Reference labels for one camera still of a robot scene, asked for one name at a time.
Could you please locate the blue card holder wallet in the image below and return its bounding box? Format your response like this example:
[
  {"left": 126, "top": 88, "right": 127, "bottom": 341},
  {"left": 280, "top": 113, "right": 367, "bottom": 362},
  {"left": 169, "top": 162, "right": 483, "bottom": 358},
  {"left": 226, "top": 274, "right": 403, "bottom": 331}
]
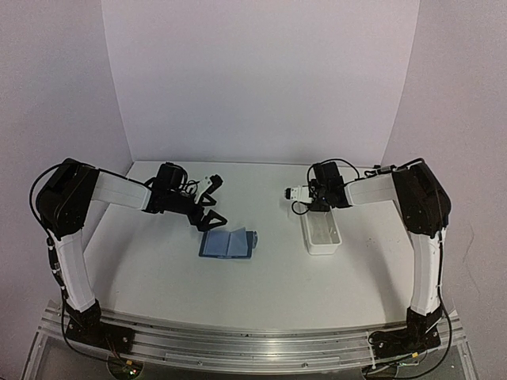
[{"left": 198, "top": 228, "right": 258, "bottom": 260}]

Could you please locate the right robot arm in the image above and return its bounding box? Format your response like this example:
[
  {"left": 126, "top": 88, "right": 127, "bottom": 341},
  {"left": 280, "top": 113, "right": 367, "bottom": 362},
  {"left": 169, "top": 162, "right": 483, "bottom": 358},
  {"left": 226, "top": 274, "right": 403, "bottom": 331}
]
[{"left": 307, "top": 158, "right": 452, "bottom": 320}]

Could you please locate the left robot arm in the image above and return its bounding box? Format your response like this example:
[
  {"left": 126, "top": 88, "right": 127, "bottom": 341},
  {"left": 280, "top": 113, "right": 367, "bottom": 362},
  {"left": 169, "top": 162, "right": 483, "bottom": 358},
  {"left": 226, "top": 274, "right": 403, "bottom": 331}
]
[{"left": 29, "top": 158, "right": 227, "bottom": 314}]

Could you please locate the white plastic tray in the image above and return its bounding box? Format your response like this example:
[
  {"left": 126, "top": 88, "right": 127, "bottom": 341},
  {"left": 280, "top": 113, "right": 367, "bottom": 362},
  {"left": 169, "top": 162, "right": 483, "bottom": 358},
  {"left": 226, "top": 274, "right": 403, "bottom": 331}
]
[{"left": 302, "top": 211, "right": 342, "bottom": 256}]

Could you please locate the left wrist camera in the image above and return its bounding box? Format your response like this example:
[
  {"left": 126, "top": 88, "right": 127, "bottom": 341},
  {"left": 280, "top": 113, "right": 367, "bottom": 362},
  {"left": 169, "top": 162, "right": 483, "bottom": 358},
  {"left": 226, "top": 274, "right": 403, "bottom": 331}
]
[{"left": 196, "top": 174, "right": 223, "bottom": 200}]

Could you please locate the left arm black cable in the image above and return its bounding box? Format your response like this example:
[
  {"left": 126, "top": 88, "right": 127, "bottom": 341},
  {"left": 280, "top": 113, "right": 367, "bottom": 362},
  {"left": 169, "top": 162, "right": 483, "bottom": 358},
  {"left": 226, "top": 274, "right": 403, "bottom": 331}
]
[{"left": 26, "top": 164, "right": 68, "bottom": 238}]

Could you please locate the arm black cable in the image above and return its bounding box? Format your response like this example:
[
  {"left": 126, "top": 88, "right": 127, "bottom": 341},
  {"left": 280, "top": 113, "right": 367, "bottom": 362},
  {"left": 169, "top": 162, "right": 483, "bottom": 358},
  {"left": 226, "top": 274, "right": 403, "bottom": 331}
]
[
  {"left": 26, "top": 164, "right": 68, "bottom": 238},
  {"left": 366, "top": 308, "right": 456, "bottom": 375}
]

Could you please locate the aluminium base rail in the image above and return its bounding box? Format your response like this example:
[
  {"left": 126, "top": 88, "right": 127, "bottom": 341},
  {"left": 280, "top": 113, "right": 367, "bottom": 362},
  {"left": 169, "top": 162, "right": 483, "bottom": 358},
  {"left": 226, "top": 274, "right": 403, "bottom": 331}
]
[{"left": 21, "top": 302, "right": 477, "bottom": 379}]

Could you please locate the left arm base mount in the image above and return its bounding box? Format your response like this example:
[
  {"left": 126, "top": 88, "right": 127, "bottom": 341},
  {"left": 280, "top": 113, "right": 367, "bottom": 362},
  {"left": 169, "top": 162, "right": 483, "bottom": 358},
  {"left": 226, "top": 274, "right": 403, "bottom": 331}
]
[{"left": 65, "top": 300, "right": 135, "bottom": 354}]

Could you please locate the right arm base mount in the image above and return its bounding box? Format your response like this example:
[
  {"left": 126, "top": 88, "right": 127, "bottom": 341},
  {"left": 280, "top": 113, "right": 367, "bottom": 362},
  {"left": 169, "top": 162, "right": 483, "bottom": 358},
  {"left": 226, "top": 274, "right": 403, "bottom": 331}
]
[{"left": 368, "top": 308, "right": 442, "bottom": 359}]

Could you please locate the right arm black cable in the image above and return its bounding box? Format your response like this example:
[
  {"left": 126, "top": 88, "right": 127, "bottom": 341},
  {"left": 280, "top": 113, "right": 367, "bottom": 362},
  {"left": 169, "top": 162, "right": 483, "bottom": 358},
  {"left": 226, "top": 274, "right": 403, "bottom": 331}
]
[{"left": 366, "top": 308, "right": 456, "bottom": 375}]

